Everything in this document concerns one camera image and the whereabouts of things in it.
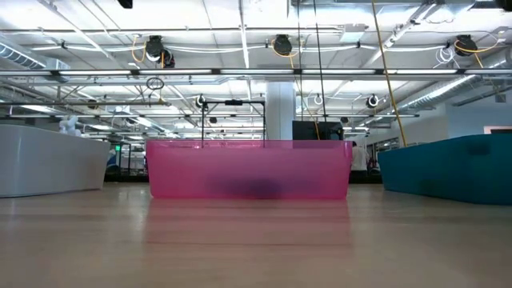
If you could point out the white building column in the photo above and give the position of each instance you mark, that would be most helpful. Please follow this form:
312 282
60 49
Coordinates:
280 112

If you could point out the translucent pink plastic bin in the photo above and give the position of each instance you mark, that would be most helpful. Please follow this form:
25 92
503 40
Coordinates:
180 168

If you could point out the person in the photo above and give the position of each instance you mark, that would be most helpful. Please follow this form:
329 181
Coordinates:
359 160

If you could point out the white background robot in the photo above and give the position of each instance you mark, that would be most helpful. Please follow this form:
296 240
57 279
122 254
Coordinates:
70 124

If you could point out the teal plastic bin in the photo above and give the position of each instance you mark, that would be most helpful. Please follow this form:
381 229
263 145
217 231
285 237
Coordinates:
448 172

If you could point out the grey plastic bin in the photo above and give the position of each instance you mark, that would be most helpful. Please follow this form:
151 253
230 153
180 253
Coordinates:
48 160

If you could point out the black background rig frame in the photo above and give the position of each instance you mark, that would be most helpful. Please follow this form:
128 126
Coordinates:
234 102

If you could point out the long ceiling light rail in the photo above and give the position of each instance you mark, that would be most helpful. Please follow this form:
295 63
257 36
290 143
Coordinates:
96 72

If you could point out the silver ceiling duct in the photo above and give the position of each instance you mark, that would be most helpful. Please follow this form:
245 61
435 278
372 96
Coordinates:
24 58
448 90

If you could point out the wall-mounted screen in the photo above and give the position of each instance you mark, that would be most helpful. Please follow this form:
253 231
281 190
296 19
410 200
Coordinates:
498 130

